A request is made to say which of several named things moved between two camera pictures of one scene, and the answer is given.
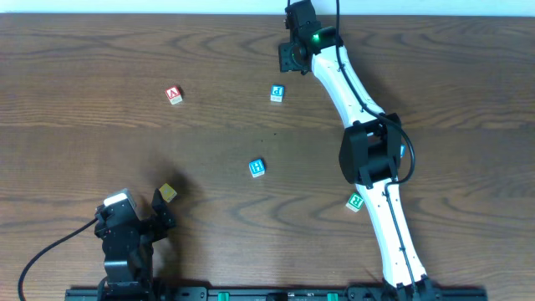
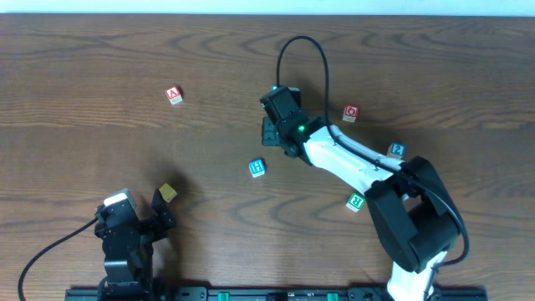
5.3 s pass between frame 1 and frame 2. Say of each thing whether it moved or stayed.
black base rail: stayed
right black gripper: moved
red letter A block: stayed
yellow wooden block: stayed
